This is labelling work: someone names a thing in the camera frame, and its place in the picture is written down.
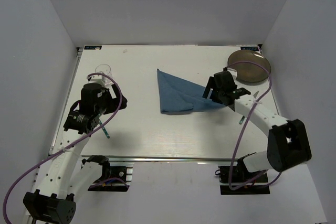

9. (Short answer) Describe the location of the blue cloth napkin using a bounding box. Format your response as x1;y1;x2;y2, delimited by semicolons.
156;70;225;114

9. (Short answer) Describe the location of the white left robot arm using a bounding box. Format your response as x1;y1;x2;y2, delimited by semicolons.
23;83;127;223

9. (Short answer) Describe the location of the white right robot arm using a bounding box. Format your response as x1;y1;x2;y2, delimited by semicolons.
203;71;312;182

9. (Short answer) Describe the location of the dark round plate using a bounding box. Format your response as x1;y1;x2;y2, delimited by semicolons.
227;50;271;83

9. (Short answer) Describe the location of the clear drinking glass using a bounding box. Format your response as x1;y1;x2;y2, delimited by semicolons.
95;64;113;86

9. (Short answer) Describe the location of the blue label sticker left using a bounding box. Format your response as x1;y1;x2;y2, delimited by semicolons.
83;45;102;50

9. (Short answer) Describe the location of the knife with green handle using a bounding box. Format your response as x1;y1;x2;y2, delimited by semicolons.
238;90;260;125

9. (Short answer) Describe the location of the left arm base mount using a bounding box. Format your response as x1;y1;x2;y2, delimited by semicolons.
88;159;133;192

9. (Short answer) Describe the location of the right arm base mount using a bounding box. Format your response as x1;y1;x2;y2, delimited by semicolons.
215;166;270;195

